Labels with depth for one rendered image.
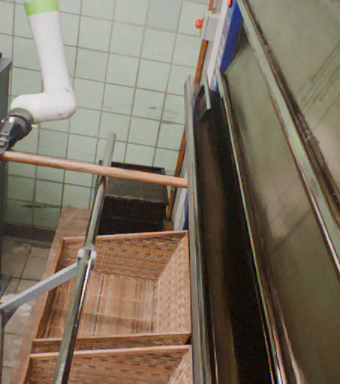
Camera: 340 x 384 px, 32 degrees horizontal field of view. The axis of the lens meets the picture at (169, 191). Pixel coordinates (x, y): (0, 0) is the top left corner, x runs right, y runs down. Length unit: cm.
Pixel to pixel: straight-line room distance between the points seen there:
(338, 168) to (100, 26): 220
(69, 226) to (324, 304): 187
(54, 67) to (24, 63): 95
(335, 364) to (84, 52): 237
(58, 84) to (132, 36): 89
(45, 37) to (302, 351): 150
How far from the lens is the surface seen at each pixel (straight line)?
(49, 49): 211
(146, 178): 183
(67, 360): 125
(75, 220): 269
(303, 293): 95
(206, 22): 254
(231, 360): 98
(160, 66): 296
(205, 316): 99
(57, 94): 210
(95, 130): 311
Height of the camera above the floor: 209
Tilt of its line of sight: 30 degrees down
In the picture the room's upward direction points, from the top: 12 degrees clockwise
